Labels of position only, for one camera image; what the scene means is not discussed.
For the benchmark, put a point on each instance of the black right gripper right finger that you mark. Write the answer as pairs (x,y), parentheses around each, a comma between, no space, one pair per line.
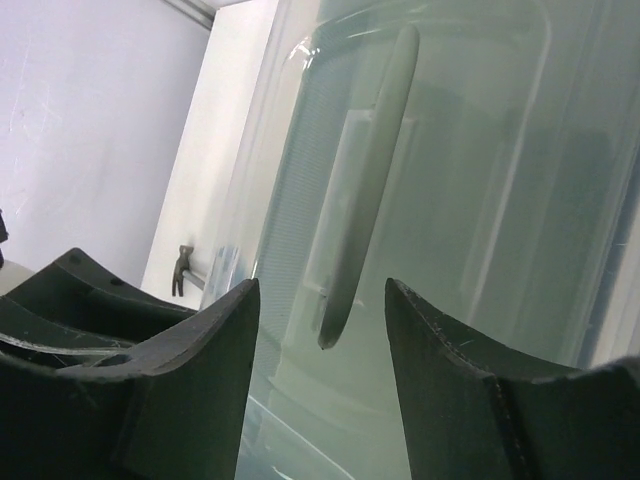
(474,408)

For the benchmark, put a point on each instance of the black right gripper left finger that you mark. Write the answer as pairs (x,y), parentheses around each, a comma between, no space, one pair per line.
(170,407)

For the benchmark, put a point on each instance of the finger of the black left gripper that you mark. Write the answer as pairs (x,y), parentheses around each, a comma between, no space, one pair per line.
(52,350)
(76,291)

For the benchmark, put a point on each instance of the small black claw hammer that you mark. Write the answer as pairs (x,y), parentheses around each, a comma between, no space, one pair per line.
(182,272)

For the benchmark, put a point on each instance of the green plastic tool box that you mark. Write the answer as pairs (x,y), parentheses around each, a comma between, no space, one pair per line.
(484,153)

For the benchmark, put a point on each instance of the left aluminium frame post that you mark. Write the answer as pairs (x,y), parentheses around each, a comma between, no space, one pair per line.
(202,12)

